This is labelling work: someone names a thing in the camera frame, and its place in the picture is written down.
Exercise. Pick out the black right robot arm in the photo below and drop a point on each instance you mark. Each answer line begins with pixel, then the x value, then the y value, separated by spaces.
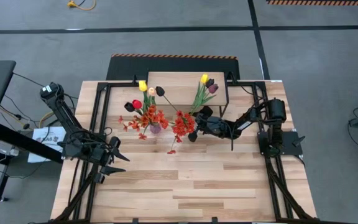
pixel 275 110

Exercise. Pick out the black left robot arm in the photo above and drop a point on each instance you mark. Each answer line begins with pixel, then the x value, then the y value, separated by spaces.
pixel 64 115

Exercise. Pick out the orange artificial flower bunch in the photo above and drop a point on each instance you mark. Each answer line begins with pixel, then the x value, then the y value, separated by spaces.
pixel 151 117

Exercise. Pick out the black edge bracket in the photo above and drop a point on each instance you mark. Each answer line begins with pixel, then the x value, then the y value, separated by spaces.
pixel 214 220
pixel 134 221

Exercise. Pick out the cream artificial tulip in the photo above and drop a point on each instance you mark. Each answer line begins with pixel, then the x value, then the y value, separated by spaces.
pixel 151 91

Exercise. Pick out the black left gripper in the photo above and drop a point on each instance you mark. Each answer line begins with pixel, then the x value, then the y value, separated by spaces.
pixel 106 155

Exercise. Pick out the white printed paper sheet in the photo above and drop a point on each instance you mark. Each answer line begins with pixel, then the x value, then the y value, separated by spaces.
pixel 50 137

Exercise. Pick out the maroon artificial tulip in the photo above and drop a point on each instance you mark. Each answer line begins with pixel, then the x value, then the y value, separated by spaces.
pixel 213 88

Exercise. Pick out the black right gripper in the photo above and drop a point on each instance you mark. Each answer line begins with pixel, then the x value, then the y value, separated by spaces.
pixel 211 123

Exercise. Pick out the pink glass vase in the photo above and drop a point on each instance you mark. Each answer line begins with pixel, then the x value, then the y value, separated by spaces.
pixel 155 128

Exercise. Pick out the red artificial flower bunch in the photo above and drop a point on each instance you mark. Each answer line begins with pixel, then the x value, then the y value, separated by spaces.
pixel 183 124

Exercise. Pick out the yellow artificial tulip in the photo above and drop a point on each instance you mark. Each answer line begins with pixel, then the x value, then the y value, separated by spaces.
pixel 142 85
pixel 204 78

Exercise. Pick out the white power strip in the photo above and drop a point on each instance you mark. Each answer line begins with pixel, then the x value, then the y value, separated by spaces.
pixel 8 151

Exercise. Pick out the red artificial tulip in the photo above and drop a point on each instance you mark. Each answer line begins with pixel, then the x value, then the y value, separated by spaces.
pixel 137 104

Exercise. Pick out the small wooden shelf stand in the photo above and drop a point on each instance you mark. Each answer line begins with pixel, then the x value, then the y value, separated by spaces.
pixel 182 88

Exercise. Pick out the hazard striped floor mat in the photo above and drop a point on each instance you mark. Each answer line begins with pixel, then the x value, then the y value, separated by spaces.
pixel 322 2
pixel 126 67

